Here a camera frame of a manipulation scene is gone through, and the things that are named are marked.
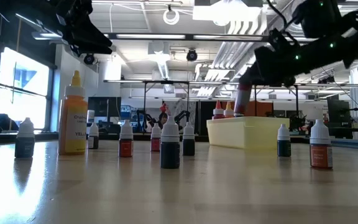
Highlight silver ventilation duct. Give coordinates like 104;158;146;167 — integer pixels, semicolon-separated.
209;12;272;71

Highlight long ceiling light fixture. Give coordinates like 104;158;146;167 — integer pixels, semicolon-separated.
113;32;270;42

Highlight orange partition panel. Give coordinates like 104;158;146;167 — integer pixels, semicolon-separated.
234;100;274;118

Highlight small red food coloring bottle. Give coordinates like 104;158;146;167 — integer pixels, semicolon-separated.
118;119;134;158

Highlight small orange food coloring bottle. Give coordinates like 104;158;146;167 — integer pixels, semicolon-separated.
310;119;334;170

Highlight large bright window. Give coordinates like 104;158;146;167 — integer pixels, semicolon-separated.
0;46;51;131

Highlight black computer monitor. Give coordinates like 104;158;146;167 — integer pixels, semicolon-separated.
87;96;122;123

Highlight large red food coloring bottle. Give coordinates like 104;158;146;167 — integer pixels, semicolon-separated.
212;100;225;120

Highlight black equipment stand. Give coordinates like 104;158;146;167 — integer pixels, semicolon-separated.
326;98;358;140

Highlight large yellow food coloring bottle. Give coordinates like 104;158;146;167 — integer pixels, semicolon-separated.
223;101;235;119
58;70;89;156

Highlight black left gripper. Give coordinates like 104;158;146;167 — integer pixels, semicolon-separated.
0;0;114;58

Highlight black metal station frame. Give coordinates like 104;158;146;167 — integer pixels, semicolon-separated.
141;80;191;126
253;83;300;125

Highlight large orange food coloring bottle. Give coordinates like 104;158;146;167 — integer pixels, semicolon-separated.
233;81;254;118

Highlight white cable coil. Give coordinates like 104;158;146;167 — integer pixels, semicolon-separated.
162;8;181;26

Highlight yellow translucent plastic bin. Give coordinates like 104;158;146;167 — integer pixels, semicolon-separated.
206;116;291;151

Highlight small teal food coloring bottle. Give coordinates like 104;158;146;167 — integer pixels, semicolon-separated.
277;124;291;157

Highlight small black food coloring bottle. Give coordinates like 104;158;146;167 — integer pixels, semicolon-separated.
182;121;196;157
87;122;99;150

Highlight white hanging duct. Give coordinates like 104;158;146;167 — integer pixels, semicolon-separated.
147;42;171;80

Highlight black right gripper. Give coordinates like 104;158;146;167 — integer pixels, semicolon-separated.
238;27;351;90

